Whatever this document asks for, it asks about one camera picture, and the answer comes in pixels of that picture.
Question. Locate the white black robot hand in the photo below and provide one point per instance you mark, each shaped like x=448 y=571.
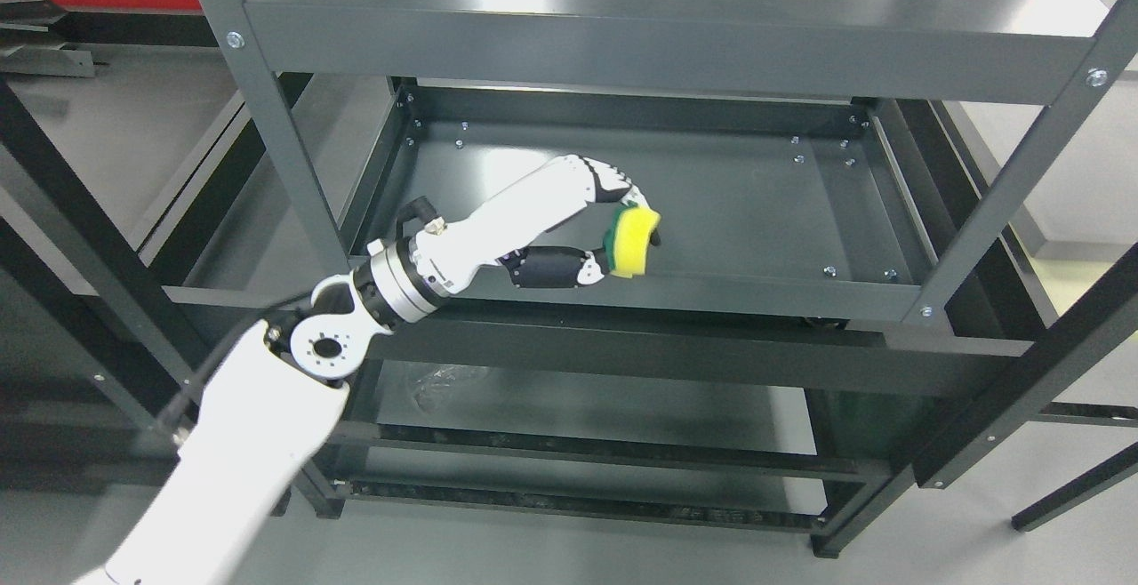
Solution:
x=502 y=232

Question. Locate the green yellow sponge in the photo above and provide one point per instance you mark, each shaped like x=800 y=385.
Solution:
x=628 y=240

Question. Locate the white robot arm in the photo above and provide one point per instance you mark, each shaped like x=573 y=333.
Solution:
x=270 y=403

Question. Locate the grey metal shelf cart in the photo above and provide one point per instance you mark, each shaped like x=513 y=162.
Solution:
x=757 y=127

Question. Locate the clear plastic bag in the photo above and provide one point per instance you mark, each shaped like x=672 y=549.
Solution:
x=432 y=386

